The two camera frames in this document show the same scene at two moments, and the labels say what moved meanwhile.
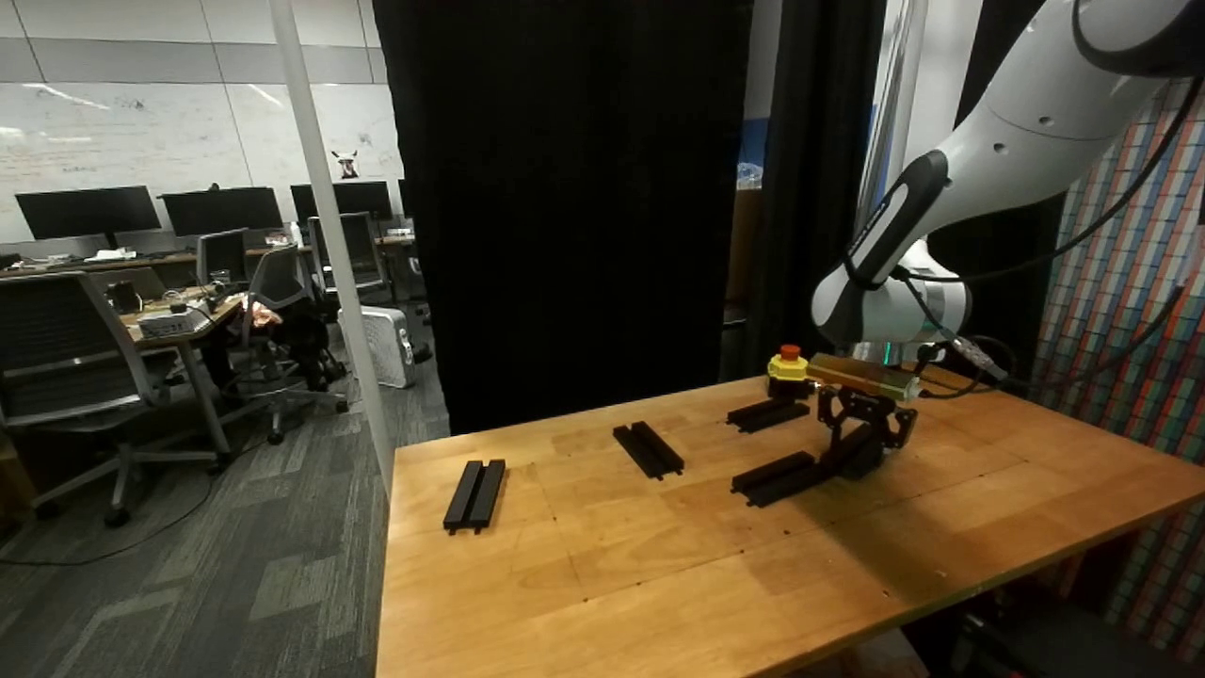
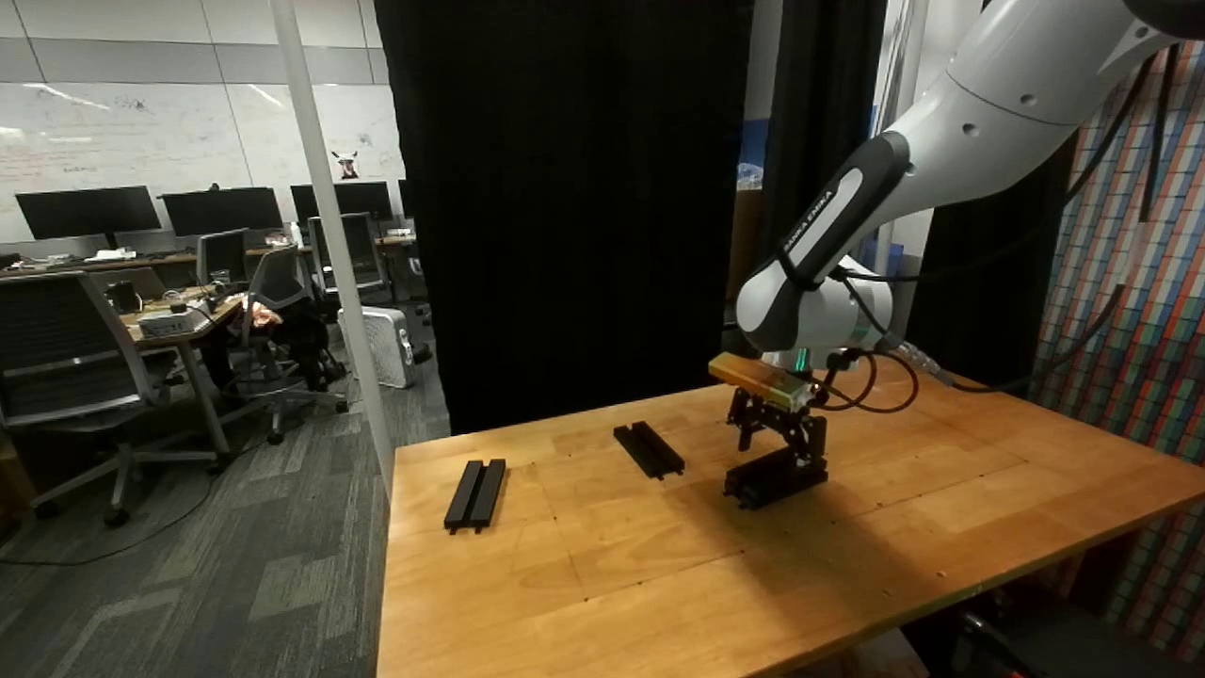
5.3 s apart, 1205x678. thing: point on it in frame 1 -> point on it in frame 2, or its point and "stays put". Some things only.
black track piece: (473, 497) stays put
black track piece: (769, 481) stays put
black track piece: (650, 450) stays put
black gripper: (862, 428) -> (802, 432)
